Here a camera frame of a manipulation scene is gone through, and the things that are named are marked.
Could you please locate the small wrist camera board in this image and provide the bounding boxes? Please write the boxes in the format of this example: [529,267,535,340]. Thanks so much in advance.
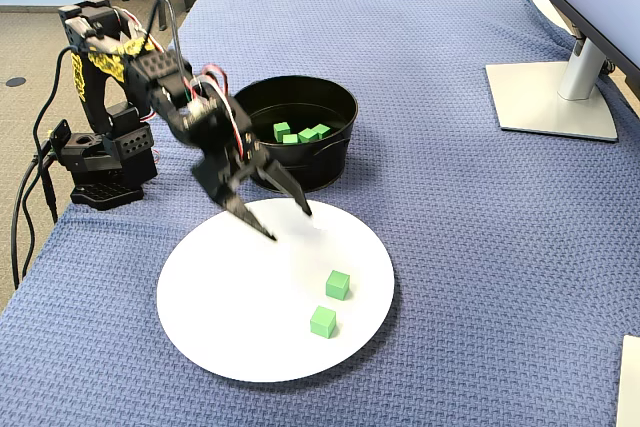
[179,94,224,123]

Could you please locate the blue woven tablecloth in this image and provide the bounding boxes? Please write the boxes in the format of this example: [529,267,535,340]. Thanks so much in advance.
[0,0,640,427]

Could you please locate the white round plate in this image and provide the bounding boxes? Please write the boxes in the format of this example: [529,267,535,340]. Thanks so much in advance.
[155,197,396,383]

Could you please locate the white flat panel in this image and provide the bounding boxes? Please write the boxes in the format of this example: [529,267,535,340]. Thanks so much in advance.
[615,335,640,427]

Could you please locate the silver monitor stand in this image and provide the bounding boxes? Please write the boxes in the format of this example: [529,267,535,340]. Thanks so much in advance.
[485,26,621,143]

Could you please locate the thin black camera cable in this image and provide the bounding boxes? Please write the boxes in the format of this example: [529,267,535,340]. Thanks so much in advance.
[30,0,181,148]

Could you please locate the black usb cable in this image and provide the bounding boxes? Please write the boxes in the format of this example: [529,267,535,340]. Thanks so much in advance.
[20,161,61,271]

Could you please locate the black metal bucket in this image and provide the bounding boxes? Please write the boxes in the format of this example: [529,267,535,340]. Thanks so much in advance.
[232,75,359,194]

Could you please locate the black monitor cable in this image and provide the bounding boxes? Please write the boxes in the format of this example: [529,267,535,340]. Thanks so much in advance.
[599,59,632,86]

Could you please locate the thick black power cable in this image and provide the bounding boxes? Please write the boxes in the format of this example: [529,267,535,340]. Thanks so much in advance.
[7,144,51,292]

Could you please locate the red white servo wires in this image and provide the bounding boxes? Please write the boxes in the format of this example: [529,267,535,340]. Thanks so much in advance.
[184,64,259,163]

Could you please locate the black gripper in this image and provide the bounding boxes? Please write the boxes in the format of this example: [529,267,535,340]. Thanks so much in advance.
[192,111,314,243]

